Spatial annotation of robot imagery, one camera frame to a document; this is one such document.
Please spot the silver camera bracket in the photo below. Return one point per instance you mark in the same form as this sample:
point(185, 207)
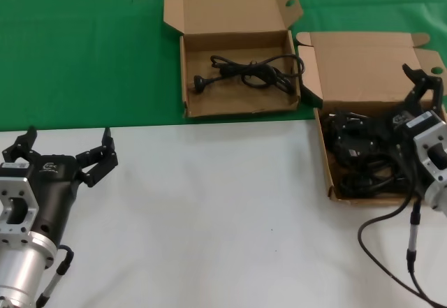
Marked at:
point(28, 196)
point(424, 147)

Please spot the silver right camera bracket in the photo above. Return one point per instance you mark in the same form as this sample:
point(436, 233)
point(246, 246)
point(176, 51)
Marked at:
point(424, 147)

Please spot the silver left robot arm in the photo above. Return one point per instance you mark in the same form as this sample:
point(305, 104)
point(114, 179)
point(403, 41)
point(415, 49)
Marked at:
point(17, 269)

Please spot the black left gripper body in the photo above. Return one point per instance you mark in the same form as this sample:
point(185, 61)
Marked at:
point(52, 189)

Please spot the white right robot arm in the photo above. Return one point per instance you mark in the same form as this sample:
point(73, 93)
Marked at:
point(438, 198)

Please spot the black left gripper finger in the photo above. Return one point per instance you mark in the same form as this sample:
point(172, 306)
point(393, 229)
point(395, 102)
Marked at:
point(101, 163)
point(19, 147)

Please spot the silver left camera bracket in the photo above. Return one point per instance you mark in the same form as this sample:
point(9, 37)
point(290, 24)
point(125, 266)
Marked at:
point(28, 196)

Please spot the open cardboard box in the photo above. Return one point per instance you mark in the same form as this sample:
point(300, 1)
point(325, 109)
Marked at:
point(366, 70)
point(223, 18)

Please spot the green table cloth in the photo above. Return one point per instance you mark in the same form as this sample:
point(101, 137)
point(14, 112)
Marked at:
point(70, 60)

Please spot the black adapter with white label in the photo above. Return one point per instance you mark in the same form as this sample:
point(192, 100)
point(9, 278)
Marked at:
point(352, 152)

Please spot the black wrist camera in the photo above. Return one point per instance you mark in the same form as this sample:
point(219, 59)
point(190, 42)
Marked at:
point(14, 172)
point(419, 121)

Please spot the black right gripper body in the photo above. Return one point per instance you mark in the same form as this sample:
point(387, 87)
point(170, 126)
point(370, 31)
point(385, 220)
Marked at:
point(406, 154)

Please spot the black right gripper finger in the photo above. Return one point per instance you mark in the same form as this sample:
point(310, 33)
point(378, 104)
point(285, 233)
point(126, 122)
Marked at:
point(440, 95)
point(419, 91)

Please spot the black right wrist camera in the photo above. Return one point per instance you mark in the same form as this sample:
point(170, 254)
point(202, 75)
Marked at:
point(419, 121)

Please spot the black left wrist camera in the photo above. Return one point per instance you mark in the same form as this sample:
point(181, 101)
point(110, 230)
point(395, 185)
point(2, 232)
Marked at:
point(14, 172)

